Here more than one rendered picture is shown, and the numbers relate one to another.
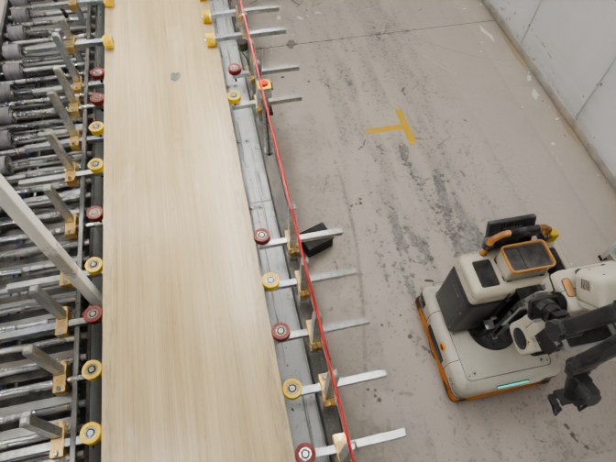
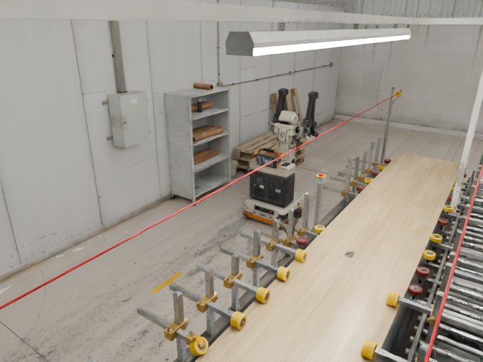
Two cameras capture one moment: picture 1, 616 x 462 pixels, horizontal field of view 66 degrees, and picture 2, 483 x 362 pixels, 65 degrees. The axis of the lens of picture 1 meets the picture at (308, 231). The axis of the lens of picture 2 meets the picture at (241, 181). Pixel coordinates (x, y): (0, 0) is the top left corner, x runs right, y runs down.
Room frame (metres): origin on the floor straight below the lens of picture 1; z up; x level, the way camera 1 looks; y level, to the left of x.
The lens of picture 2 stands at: (4.40, 2.08, 2.40)
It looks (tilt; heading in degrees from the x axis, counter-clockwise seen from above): 22 degrees down; 229
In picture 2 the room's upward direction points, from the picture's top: straight up
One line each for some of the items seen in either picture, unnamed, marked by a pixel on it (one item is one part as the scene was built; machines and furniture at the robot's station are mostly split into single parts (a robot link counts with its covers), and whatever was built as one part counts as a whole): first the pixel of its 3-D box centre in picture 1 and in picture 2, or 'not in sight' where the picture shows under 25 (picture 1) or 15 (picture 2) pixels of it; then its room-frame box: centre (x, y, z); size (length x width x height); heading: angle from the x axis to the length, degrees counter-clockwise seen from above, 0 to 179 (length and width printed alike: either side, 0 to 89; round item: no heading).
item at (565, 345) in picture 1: (577, 330); (289, 140); (0.74, -1.16, 0.99); 0.28 x 0.16 x 0.22; 104
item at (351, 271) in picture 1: (312, 280); (348, 182); (1.01, -0.03, 0.83); 0.43 x 0.03 x 0.04; 105
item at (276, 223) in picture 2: (247, 46); (274, 248); (2.65, 0.45, 0.89); 0.04 x 0.04 x 0.48; 15
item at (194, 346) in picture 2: not in sight; (198, 345); (3.62, 0.87, 0.93); 0.09 x 0.08 x 0.09; 105
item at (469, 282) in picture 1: (503, 290); (273, 177); (1.11, -1.07, 0.59); 0.55 x 0.34 x 0.83; 104
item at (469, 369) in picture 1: (483, 333); (275, 205); (1.02, -1.09, 0.16); 0.67 x 0.64 x 0.25; 14
